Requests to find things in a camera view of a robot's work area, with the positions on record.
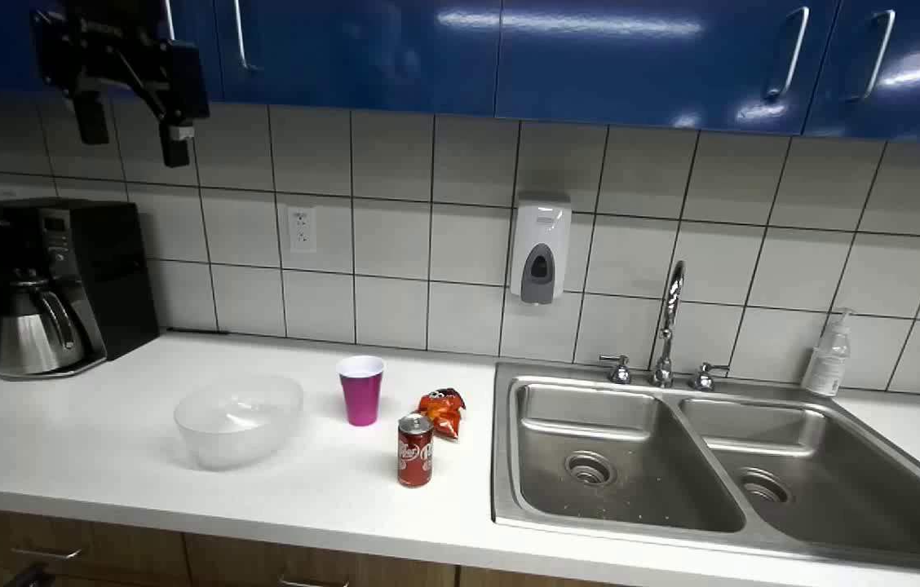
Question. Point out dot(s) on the clear plastic bowl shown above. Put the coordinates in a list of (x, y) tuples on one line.
[(235, 423)]

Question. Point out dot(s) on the white wall soap dispenser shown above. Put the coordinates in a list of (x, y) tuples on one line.
[(540, 249)]

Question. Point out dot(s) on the clear spray bottle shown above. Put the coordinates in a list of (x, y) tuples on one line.
[(828, 361)]

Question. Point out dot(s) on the steel double sink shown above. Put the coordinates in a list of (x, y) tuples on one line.
[(701, 468)]

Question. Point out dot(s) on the wooden drawer front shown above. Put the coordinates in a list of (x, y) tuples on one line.
[(374, 572), (102, 550)]

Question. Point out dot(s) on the orange chips bag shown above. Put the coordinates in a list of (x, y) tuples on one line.
[(441, 413)]

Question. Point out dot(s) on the steel coffee carafe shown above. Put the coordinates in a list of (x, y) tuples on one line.
[(33, 327)]

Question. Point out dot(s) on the red soda can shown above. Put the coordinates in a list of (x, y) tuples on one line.
[(417, 452)]

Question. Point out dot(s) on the pink plastic cup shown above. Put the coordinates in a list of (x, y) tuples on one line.
[(361, 392)]

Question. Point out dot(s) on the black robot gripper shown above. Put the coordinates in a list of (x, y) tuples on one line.
[(118, 50)]

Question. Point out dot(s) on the black coffee maker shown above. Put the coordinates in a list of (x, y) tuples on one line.
[(112, 272)]

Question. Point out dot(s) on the chrome faucet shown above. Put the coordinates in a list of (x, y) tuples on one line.
[(667, 322)]

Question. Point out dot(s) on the white wall outlet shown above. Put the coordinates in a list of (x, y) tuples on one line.
[(300, 232)]

